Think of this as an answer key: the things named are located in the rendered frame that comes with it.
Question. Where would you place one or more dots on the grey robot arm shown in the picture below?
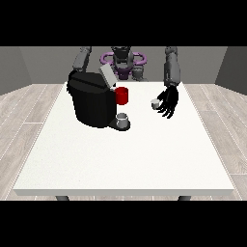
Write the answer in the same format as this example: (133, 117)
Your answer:
(171, 67)
(81, 60)

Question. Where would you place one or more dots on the black coffee machine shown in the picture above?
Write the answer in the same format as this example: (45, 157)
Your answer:
(90, 99)

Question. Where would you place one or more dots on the red pod holder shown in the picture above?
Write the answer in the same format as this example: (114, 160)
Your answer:
(122, 95)

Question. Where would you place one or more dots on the grey robot trunk purple rings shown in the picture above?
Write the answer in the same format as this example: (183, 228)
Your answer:
(123, 64)

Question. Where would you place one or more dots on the pale grey machine lid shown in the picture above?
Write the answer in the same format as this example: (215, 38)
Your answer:
(107, 74)

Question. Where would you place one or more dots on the small grey coffee pod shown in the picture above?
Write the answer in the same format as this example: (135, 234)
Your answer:
(155, 103)

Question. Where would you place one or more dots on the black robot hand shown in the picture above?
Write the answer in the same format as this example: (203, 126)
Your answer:
(169, 99)

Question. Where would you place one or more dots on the small grey cup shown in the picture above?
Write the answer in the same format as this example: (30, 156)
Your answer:
(122, 120)

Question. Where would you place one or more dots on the dark table leg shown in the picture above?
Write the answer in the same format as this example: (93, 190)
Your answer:
(62, 198)
(184, 198)

